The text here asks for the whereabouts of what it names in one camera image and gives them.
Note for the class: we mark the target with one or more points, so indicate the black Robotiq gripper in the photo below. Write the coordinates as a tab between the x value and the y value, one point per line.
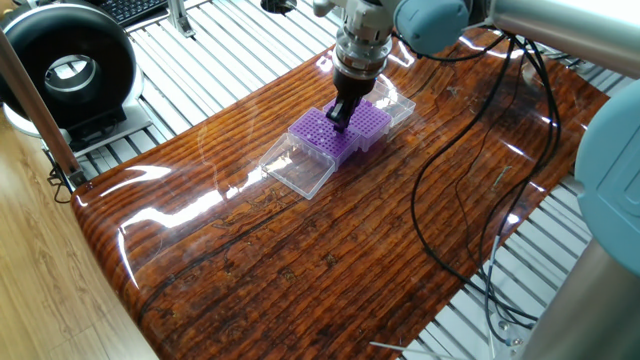
354	87

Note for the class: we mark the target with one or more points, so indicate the purple pipette tip box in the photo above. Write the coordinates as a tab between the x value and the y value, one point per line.
302	125
372	122

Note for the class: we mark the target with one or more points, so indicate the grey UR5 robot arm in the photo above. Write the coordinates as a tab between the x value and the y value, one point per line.
575	35

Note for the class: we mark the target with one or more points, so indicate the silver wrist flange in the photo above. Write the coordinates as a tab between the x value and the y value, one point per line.
361	52

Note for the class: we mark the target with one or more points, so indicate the wood grain table mat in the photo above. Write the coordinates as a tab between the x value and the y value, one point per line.
300	260

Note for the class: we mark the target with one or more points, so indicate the black keyboard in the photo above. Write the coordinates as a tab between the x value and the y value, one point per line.
130	10

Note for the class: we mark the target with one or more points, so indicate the white zip tie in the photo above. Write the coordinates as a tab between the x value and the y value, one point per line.
400	346

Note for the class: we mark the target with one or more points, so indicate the white printed camera mount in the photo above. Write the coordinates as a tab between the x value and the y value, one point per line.
360	10

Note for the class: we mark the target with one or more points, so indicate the aluminium bracket stand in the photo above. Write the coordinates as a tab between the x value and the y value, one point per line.
177	15

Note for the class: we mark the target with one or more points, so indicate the white device base plate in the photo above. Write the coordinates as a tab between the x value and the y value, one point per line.
135	117

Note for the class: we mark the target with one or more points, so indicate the brown frame post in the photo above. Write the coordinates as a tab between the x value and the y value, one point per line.
35	110

